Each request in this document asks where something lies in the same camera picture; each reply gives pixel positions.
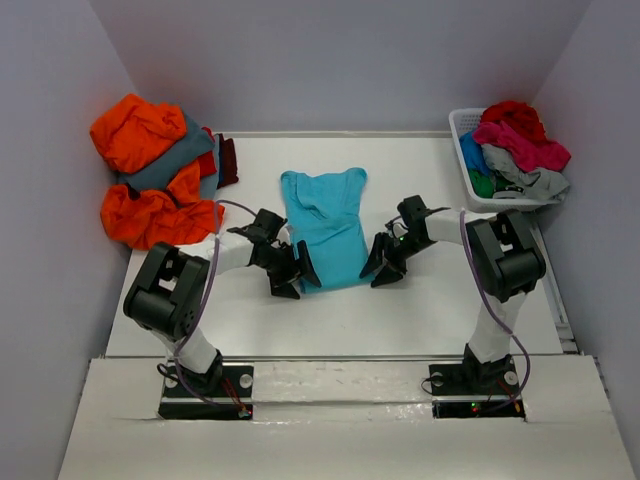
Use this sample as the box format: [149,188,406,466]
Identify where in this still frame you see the dark red folded shirt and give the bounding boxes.
[198,132,239,198]

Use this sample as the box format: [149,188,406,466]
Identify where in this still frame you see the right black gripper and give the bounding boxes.
[359,231,435,287]

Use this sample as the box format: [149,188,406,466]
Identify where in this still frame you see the magenta t shirt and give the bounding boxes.
[472,121,571,172]

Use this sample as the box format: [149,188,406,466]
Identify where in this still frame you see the orange t shirt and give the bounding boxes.
[89,93,225,250]

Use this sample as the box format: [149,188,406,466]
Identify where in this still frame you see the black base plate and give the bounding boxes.
[420,363,526,420]
[156,362,254,421]

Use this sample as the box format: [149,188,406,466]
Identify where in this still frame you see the white plastic laundry basket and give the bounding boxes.
[448,107,560,213]

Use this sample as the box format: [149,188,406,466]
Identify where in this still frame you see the grey t shirt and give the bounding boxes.
[481,144,570,201]

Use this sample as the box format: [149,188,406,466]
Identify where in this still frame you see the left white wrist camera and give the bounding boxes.
[285,224,298,245]

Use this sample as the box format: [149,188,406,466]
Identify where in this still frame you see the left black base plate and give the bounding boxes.
[156,362,254,421]

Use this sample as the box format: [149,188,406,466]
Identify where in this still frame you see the red t shirt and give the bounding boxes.
[481,100,547,144]

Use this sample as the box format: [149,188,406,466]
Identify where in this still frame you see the green garment in basket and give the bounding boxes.
[467,169,496,199]

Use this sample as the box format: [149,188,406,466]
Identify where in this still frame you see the blue t shirt in basket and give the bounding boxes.
[459,131,492,176]

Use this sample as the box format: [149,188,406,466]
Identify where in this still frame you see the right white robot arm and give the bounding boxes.
[360,195,546,400]

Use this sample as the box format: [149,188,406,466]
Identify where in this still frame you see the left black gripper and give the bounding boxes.
[255,241,320,300]

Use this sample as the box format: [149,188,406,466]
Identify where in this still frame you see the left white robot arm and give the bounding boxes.
[123,209,322,401]

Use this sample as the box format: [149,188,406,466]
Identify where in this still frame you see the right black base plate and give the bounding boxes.
[420,363,526,420]

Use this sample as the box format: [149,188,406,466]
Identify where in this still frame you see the teal t shirt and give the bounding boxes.
[280,167,368,294]

